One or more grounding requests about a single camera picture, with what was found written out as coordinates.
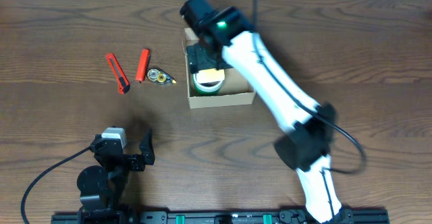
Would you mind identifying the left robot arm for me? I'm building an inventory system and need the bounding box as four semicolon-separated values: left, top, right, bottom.
77;127;155;224

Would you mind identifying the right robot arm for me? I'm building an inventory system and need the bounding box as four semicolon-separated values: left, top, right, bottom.
180;0;342;223

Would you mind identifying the correction tape dispenser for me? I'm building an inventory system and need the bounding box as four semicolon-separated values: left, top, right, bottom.
146;67;177;84

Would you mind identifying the yellow sticky note pad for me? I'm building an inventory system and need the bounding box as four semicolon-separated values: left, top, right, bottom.
194;68;225;84

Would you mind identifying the green tape roll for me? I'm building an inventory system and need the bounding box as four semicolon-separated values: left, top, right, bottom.
192;74;224;96

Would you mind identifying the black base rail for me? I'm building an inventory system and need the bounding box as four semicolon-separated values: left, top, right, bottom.
51;210;391;224

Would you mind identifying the cardboard box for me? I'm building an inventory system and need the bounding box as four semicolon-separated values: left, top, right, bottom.
182;28;256;109

